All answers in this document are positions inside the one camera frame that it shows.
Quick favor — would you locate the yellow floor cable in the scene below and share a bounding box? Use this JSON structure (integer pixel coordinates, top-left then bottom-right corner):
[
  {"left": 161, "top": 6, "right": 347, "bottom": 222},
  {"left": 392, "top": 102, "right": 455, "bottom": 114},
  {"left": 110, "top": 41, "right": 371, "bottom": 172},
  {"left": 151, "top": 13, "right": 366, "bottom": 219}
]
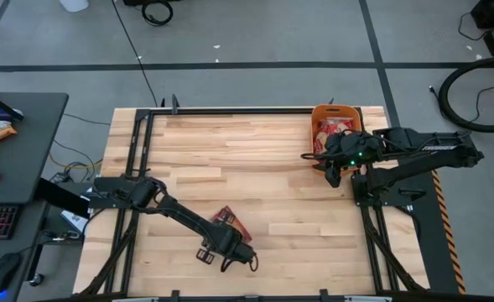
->
[{"left": 47, "top": 153, "right": 104, "bottom": 171}]

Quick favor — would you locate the black yellow hazard strip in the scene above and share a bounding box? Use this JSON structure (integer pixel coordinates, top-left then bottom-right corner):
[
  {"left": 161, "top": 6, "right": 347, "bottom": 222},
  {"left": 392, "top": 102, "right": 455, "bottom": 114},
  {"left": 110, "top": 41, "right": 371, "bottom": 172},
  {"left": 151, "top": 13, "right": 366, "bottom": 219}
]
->
[{"left": 429, "top": 157, "right": 468, "bottom": 295}]

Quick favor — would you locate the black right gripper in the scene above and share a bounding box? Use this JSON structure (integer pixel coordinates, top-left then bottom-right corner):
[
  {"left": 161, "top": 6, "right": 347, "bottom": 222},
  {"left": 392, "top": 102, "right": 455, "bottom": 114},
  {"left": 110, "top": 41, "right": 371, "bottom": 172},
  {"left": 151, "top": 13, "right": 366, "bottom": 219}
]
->
[{"left": 312, "top": 132, "right": 363, "bottom": 189}]

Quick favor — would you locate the black box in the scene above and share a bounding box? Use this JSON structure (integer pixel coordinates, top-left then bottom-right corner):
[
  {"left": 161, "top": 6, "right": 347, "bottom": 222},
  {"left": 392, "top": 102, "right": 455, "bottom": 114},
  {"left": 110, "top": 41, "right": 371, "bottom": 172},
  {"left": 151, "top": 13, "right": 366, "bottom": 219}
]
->
[{"left": 32, "top": 178, "right": 91, "bottom": 219}]

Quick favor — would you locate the black base panel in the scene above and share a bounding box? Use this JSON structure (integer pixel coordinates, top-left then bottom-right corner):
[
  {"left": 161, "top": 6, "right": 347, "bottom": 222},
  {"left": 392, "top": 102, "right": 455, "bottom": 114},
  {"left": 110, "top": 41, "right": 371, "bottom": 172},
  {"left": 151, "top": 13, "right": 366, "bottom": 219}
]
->
[{"left": 393, "top": 142, "right": 460, "bottom": 294}]

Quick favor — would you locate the coiled black cable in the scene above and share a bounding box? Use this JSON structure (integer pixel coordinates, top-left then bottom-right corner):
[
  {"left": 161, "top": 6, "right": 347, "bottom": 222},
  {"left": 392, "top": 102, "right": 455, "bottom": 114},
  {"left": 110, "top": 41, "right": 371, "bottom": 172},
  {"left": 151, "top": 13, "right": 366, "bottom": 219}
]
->
[{"left": 140, "top": 0, "right": 174, "bottom": 28}]

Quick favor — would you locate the metal key ring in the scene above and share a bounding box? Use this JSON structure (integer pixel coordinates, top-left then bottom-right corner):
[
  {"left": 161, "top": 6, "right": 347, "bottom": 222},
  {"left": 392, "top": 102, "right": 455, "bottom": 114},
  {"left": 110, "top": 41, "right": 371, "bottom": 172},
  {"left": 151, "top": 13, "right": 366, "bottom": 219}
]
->
[{"left": 40, "top": 229, "right": 82, "bottom": 245}]

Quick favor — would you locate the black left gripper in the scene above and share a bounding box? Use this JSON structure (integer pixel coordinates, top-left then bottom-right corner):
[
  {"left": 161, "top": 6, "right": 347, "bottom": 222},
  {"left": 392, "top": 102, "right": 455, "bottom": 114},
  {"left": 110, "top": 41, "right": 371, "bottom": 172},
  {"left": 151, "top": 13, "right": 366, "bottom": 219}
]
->
[{"left": 195, "top": 224, "right": 257, "bottom": 266}]

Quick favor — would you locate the black desk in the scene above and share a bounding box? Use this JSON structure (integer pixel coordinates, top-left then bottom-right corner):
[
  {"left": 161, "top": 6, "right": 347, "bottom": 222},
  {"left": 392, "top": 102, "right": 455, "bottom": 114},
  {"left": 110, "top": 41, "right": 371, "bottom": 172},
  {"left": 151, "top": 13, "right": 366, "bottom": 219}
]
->
[{"left": 0, "top": 91, "right": 70, "bottom": 206}]

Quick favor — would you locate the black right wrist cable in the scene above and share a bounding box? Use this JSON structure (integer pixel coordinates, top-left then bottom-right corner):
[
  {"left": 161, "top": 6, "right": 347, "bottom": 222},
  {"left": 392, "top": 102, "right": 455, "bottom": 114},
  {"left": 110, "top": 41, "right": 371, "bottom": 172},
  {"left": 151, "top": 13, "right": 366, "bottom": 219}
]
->
[{"left": 299, "top": 152, "right": 335, "bottom": 161}]

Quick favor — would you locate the long black floor cable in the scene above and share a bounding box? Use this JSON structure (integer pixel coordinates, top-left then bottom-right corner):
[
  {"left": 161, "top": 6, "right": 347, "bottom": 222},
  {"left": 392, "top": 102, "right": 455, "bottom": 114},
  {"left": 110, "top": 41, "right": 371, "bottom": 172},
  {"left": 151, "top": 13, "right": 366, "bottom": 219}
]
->
[{"left": 111, "top": 0, "right": 159, "bottom": 108}]

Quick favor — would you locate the white paper sheet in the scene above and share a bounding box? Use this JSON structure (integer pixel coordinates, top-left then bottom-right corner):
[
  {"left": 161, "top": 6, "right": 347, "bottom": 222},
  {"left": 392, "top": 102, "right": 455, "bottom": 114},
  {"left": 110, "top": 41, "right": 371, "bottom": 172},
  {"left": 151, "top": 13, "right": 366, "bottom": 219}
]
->
[{"left": 60, "top": 208, "right": 89, "bottom": 234}]

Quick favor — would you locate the large black hoop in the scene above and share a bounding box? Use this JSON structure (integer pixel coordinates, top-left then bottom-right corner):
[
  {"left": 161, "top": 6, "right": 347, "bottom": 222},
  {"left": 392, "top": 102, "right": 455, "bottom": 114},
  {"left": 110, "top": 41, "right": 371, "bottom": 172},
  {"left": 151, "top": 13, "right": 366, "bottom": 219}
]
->
[{"left": 438, "top": 56, "right": 494, "bottom": 134}]

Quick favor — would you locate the black power adapter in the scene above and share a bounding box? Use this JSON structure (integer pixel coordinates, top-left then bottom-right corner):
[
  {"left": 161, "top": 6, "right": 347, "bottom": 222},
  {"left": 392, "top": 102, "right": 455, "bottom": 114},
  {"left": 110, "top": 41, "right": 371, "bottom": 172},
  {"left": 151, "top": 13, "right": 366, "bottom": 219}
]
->
[{"left": 49, "top": 171, "right": 75, "bottom": 184}]

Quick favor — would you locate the orange plastic basket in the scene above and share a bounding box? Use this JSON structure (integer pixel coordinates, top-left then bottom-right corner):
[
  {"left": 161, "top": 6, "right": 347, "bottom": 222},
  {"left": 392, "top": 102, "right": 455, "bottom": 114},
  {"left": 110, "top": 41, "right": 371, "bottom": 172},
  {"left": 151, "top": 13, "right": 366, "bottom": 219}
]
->
[{"left": 310, "top": 103, "right": 364, "bottom": 177}]

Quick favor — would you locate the dark grey side desk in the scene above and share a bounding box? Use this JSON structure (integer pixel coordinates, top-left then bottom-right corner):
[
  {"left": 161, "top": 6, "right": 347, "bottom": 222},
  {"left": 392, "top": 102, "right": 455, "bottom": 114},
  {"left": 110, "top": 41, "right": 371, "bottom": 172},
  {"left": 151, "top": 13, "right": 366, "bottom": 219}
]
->
[{"left": 0, "top": 199, "right": 50, "bottom": 302}]

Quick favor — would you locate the black computer mouse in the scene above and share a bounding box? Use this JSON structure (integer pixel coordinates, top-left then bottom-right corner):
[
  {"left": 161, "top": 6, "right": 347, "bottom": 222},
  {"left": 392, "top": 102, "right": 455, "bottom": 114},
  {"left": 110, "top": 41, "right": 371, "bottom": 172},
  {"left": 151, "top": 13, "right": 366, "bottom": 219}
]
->
[{"left": 0, "top": 251, "right": 23, "bottom": 297}]

